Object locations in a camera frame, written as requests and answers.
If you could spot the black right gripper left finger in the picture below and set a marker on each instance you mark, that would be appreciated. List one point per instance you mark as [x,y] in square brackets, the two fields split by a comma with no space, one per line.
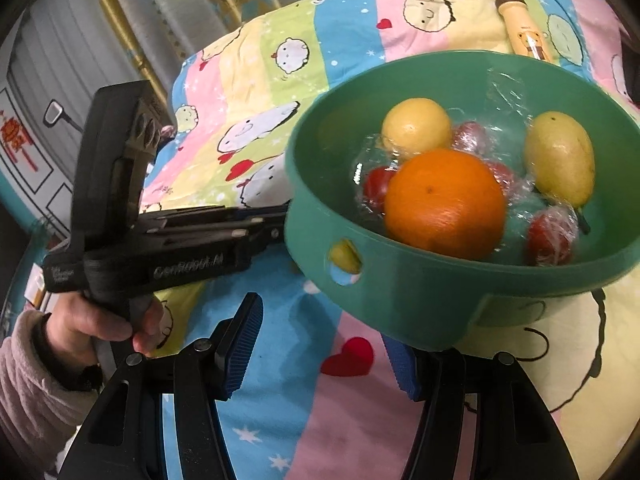
[123,435]

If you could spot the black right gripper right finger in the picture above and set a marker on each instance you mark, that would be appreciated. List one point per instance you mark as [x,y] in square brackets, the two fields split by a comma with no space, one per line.
[515,436]

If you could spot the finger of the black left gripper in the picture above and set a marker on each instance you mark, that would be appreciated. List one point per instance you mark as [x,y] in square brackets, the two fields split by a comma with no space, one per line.
[198,216]
[174,242]

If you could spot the small yellow-green lime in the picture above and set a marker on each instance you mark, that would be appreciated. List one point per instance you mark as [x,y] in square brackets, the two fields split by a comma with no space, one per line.
[343,254]

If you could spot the large yellow lemon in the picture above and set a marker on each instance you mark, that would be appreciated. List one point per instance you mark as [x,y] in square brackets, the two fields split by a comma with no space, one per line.
[415,126]

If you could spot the pink fleece sleeve forearm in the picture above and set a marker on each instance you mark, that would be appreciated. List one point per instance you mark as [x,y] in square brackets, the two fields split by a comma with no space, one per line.
[42,403]

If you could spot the plastic-wrapped red fruits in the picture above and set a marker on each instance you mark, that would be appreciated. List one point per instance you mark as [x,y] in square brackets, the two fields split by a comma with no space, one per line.
[539,231]

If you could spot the person's left hand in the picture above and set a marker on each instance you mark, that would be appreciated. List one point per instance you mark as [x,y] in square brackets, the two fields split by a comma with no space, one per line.
[75,321]

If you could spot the green plastic basin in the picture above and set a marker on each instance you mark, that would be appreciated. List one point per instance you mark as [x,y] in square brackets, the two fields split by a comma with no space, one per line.
[426,299]

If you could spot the small mirror on stand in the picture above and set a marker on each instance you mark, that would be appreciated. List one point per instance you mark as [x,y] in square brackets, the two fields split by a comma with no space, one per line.
[55,112]

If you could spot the orange fruit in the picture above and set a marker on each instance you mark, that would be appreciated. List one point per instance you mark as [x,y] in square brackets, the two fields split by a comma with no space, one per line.
[446,202]

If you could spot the grey-green curtain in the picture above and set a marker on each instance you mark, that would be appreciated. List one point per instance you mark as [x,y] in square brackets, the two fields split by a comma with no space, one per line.
[66,49]

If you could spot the yellow-green pear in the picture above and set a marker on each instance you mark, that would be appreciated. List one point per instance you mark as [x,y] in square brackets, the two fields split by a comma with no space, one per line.
[558,153]

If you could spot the yellow bear thermos bottle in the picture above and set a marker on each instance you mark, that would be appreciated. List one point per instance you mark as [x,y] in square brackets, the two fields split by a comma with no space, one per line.
[525,36]

